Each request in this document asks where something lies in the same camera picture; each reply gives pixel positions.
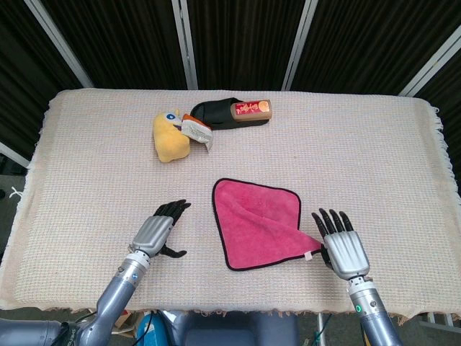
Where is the blue plastic object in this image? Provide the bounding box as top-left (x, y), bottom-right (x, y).
top-left (135, 312), bottom-right (170, 346)

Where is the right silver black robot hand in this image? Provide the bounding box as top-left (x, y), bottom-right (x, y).
top-left (311, 208), bottom-right (371, 280)

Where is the yellow plush toy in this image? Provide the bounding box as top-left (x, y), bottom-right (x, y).
top-left (153, 109), bottom-right (191, 164)

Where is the white partition post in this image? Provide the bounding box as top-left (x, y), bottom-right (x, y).
top-left (398, 27), bottom-right (461, 97)
top-left (171, 0), bottom-right (199, 90)
top-left (24, 0), bottom-right (95, 89)
top-left (281, 0), bottom-right (320, 91)
top-left (0, 141), bottom-right (30, 169)

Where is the brown cardboard box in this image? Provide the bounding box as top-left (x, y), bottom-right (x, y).
top-left (117, 309), bottom-right (140, 338)

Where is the green cable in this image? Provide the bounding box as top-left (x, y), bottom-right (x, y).
top-left (312, 313), bottom-right (333, 346)

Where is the beige woven tablecloth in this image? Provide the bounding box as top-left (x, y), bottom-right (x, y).
top-left (0, 88), bottom-right (461, 321)

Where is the pink cloth black trim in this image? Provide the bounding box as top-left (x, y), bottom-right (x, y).
top-left (211, 177), bottom-right (325, 271)

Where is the black velcro cable strap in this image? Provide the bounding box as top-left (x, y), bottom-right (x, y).
top-left (57, 321), bottom-right (82, 346)

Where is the dark pleated curtain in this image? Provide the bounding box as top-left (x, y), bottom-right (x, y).
top-left (0, 0), bottom-right (461, 163)

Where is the red orange snack package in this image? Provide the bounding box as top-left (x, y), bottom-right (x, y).
top-left (230, 99), bottom-right (273, 121)

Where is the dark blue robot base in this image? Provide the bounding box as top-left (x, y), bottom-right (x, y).
top-left (161, 310), bottom-right (300, 346)

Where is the white table leg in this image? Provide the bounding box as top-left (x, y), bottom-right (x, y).
top-left (315, 312), bottom-right (328, 346)

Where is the black slipper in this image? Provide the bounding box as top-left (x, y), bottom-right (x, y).
top-left (189, 97), bottom-right (270, 130)

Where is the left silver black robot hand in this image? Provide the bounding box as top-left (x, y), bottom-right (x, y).
top-left (130, 200), bottom-right (192, 260)

